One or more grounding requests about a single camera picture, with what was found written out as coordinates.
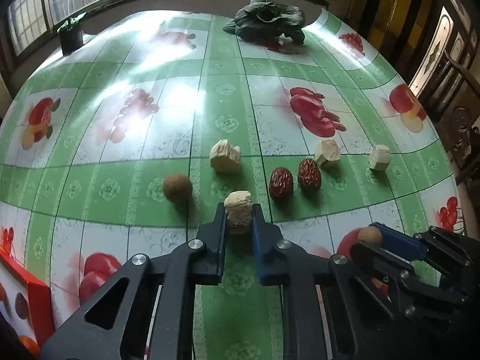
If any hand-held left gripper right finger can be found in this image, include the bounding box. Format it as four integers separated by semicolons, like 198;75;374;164
252;203;413;360

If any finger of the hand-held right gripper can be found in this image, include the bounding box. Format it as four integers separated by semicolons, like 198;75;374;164
371;222;429;262
352;240;414;290

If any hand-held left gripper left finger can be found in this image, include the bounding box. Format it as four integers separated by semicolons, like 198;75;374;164
39;202;228;360

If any brown longan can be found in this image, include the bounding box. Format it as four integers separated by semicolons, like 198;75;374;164
162;174;193;204
357;226;383;247

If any beige fibrous chunk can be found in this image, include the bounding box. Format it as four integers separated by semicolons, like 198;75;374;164
209;139;242;174
368;144;391;171
224;190;253;235
314;139;341;169

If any red jujube date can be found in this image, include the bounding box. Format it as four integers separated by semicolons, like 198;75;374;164
269;167;294;199
297;158;322;192

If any red gift box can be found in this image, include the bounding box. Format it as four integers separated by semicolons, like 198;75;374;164
0;249;55;349

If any green printed tablecloth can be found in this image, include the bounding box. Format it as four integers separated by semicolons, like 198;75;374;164
0;7;469;360

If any dark carved wooden chair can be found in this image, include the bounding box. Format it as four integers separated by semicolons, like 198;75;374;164
424;50;480;188

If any wooden glazed door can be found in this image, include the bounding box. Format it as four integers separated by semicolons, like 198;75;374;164
409;0;480;102

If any dark green crumpled cloth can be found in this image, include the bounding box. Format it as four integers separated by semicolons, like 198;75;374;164
222;0;306;44

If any black pot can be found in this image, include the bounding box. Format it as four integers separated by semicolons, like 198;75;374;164
59;26;84;56

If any dark framed barred window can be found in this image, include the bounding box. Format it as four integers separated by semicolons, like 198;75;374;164
0;0;286;68

